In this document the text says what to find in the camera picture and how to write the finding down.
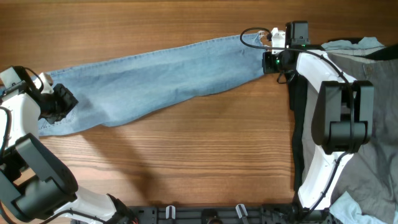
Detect light blue denim jeans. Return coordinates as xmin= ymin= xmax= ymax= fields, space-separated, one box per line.
xmin=38 ymin=33 xmax=263 ymax=136

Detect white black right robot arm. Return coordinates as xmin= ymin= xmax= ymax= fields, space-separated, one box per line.
xmin=262 ymin=21 xmax=374 ymax=222

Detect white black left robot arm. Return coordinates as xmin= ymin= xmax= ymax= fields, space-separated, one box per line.
xmin=1 ymin=66 xmax=139 ymax=223

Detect black garment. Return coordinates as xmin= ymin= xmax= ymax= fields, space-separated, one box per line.
xmin=289 ymin=45 xmax=397 ymax=194

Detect light blue shirt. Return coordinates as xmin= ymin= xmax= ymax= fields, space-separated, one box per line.
xmin=321 ymin=37 xmax=384 ymax=50

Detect light blue cloth bottom right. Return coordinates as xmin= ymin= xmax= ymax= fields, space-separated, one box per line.
xmin=330 ymin=192 xmax=386 ymax=224

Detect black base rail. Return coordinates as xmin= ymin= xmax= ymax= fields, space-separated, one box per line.
xmin=70 ymin=203 xmax=336 ymax=224

